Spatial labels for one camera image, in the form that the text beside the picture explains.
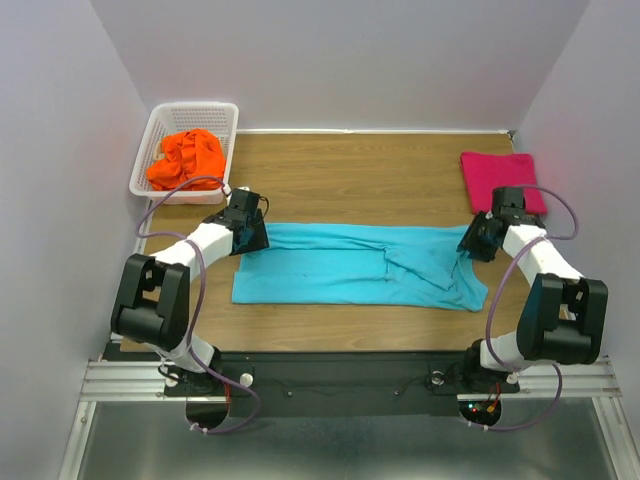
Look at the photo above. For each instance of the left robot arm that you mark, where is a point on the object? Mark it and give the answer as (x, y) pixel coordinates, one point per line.
(160, 296)

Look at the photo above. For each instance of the white plastic laundry basket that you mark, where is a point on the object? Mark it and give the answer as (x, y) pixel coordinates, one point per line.
(218, 118)

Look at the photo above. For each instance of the cyan blue t-shirt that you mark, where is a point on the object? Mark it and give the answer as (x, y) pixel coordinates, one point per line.
(360, 265)

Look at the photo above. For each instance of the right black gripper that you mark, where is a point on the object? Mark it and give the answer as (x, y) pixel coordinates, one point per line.
(468, 241)

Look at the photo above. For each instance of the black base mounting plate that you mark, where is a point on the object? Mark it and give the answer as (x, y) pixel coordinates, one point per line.
(338, 384)

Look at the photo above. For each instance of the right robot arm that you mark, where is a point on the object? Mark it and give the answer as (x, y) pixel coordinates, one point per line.
(563, 317)

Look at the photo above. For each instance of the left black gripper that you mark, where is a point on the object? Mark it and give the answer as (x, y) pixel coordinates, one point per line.
(260, 238)

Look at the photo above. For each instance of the folded magenta t-shirt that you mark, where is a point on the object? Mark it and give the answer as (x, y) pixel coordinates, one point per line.
(482, 173)

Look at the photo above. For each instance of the orange t-shirt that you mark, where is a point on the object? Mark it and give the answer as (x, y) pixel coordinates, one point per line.
(195, 156)

